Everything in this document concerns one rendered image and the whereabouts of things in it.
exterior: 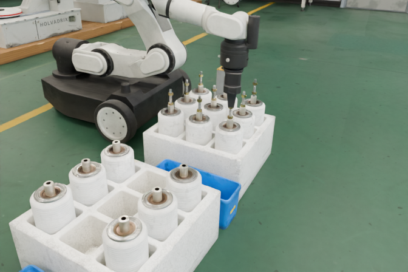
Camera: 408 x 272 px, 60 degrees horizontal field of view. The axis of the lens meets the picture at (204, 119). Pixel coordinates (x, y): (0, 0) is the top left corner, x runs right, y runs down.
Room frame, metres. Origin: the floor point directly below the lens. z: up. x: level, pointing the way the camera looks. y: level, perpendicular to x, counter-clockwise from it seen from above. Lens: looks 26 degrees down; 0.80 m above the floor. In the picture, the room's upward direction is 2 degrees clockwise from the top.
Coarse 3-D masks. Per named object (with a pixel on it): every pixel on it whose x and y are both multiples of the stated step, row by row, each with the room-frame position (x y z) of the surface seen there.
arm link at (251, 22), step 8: (240, 16) 1.05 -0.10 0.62; (248, 16) 1.05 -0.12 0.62; (256, 16) 1.04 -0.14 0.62; (248, 24) 1.05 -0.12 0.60; (256, 24) 1.04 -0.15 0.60; (248, 32) 1.05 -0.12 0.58; (256, 32) 1.04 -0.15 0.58; (224, 40) 1.08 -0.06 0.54; (232, 40) 1.04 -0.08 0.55; (240, 40) 1.04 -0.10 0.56; (248, 40) 1.04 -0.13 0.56; (256, 40) 1.04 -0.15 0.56; (224, 48) 1.04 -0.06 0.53; (232, 48) 1.03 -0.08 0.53; (240, 48) 1.03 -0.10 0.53; (248, 48) 1.04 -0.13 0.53; (256, 48) 1.05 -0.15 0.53
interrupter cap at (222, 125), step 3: (222, 123) 1.09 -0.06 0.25; (225, 123) 1.09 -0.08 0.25; (234, 123) 1.09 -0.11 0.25; (237, 123) 1.09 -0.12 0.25; (219, 126) 1.06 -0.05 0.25; (222, 126) 1.06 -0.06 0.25; (225, 126) 1.07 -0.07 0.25; (234, 126) 1.07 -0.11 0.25; (237, 126) 1.07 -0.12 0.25; (240, 126) 1.07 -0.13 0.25; (222, 129) 1.04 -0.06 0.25; (225, 129) 1.04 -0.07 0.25; (228, 129) 1.04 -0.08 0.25; (231, 129) 1.04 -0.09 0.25; (234, 129) 1.05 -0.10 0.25; (237, 129) 1.04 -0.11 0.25
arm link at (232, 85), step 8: (224, 56) 1.04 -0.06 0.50; (232, 56) 1.03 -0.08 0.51; (240, 56) 1.03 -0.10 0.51; (248, 56) 1.07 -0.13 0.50; (224, 64) 1.04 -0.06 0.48; (232, 64) 1.03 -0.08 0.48; (240, 64) 1.03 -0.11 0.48; (232, 72) 1.04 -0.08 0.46; (240, 72) 1.04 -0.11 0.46; (224, 80) 1.07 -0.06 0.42; (232, 80) 1.03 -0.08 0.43; (240, 80) 1.03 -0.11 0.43; (224, 88) 1.03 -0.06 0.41; (232, 88) 1.01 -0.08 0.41; (240, 88) 1.02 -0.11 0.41
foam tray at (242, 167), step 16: (256, 128) 1.20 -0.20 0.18; (272, 128) 1.29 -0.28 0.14; (144, 144) 1.14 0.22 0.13; (160, 144) 1.11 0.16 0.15; (176, 144) 1.08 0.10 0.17; (192, 144) 1.06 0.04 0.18; (208, 144) 1.07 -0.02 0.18; (256, 144) 1.11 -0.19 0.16; (144, 160) 1.14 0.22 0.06; (160, 160) 1.11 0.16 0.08; (176, 160) 1.08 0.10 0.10; (192, 160) 1.05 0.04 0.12; (208, 160) 1.02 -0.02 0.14; (224, 160) 0.99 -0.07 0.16; (240, 160) 0.97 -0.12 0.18; (256, 160) 1.13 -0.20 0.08; (224, 176) 0.99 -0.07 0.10; (240, 176) 0.98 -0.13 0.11; (240, 192) 0.99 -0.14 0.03
